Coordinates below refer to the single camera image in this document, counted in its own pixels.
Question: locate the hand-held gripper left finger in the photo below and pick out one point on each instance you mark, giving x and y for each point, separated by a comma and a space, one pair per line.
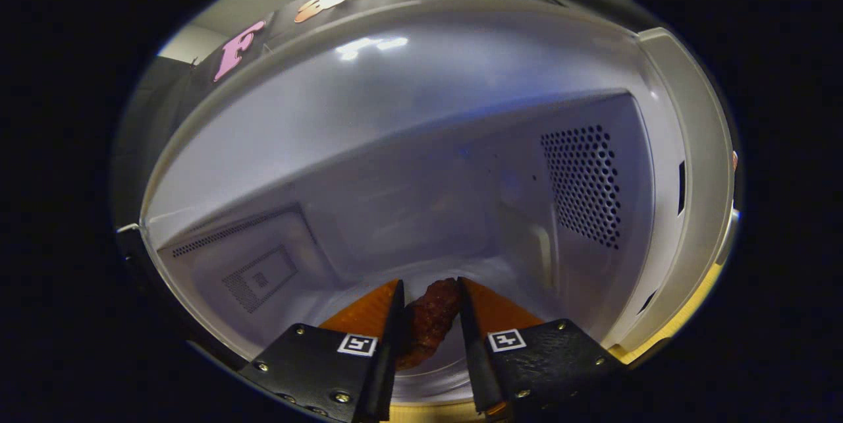
388, 357

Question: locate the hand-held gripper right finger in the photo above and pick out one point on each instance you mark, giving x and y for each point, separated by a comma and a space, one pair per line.
475, 357

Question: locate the brown grilled meat piece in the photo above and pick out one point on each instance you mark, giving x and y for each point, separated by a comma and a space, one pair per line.
431, 317

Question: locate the white toaster oven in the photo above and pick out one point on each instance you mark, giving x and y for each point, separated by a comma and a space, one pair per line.
395, 146

